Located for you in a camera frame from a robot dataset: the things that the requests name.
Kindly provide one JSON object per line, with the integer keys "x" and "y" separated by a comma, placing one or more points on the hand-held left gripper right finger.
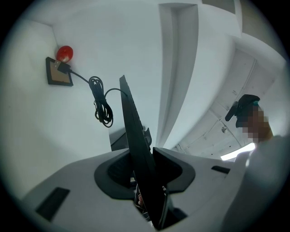
{"x": 204, "y": 188}

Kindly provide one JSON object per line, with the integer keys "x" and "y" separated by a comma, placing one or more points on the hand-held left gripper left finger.
{"x": 79, "y": 181}

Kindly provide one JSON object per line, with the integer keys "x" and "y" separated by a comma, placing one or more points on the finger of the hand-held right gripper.
{"x": 147, "y": 136}
{"x": 117, "y": 141}

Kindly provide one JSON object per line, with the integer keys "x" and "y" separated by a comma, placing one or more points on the person's left hand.
{"x": 140, "y": 199}

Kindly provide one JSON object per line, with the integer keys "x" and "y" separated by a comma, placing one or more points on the bright ceiling light strip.
{"x": 238, "y": 151}

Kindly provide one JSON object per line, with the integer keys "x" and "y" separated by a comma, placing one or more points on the white desk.
{"x": 56, "y": 124}

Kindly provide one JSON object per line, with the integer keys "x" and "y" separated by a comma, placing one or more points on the round ceiling sensor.
{"x": 224, "y": 129}

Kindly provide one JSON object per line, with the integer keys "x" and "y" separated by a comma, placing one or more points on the person's head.
{"x": 258, "y": 127}

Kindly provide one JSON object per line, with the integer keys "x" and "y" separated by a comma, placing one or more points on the brown tablet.
{"x": 55, "y": 75}

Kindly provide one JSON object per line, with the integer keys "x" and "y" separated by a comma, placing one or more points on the red ball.
{"x": 64, "y": 54}

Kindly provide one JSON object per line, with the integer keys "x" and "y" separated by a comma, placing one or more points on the black head-mounted camera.
{"x": 243, "y": 108}

